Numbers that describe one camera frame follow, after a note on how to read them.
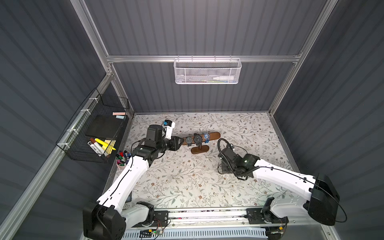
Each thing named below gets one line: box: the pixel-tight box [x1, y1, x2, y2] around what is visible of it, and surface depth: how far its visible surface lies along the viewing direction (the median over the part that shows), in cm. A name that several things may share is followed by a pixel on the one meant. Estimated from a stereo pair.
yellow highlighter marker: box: [95, 138, 117, 151], surface depth 71 cm
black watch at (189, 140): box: [186, 136, 193, 147], surface depth 88 cm
